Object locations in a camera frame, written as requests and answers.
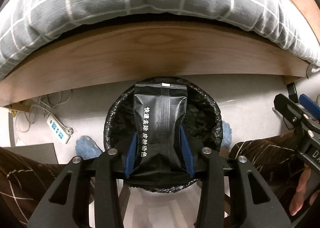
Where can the person's right leg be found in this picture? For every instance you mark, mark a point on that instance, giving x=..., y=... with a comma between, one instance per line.
x=262, y=158

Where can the wooden bed frame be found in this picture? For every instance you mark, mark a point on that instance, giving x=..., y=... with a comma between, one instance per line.
x=150, y=50

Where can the grey board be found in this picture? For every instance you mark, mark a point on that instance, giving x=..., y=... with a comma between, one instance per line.
x=37, y=153

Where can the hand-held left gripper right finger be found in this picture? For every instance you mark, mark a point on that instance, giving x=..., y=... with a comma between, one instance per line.
x=186, y=153

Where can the person's leg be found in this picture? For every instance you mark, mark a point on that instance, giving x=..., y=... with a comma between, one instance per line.
x=20, y=185
x=262, y=158

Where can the black adapter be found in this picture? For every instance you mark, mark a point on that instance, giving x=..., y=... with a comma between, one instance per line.
x=292, y=91

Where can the blue shoe cover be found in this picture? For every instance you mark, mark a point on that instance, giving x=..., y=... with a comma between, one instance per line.
x=226, y=133
x=86, y=146

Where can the person's left leg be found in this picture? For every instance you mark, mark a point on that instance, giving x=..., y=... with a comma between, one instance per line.
x=20, y=185

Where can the white power strip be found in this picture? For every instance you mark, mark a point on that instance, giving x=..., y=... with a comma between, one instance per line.
x=56, y=128

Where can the black foil packet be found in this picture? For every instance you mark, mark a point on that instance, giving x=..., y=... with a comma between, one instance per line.
x=160, y=118

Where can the trash bin with black liner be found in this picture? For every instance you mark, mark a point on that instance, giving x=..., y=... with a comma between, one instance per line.
x=200, y=118

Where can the blue shoe cover left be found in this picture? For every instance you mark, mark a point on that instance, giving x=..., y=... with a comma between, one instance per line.
x=86, y=146

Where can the blue shoe cover right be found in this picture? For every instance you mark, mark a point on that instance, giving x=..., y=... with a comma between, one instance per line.
x=226, y=133

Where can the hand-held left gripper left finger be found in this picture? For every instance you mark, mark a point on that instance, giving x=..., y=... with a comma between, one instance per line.
x=132, y=153

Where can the person's right hand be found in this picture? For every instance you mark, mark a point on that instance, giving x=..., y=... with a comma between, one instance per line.
x=301, y=193

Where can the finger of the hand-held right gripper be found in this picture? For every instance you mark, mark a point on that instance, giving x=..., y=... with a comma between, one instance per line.
x=308, y=101
x=285, y=108

